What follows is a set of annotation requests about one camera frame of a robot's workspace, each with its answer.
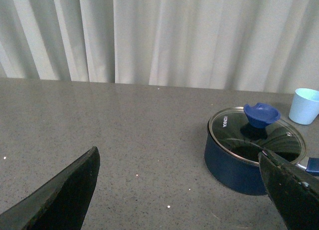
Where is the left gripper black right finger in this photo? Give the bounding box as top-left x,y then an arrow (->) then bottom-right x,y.
258,150 -> 319,230

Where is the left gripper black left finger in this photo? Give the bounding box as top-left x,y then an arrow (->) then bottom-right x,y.
0,147 -> 100,230

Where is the light blue plastic cup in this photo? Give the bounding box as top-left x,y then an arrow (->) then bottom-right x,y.
289,88 -> 319,125

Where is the dark blue saucepan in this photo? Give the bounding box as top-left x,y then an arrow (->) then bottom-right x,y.
204,106 -> 319,196

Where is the glass lid with blue knob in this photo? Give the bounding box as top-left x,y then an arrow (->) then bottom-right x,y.
208,107 -> 306,166

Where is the white pleated curtain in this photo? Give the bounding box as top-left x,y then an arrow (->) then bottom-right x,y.
0,0 -> 319,93

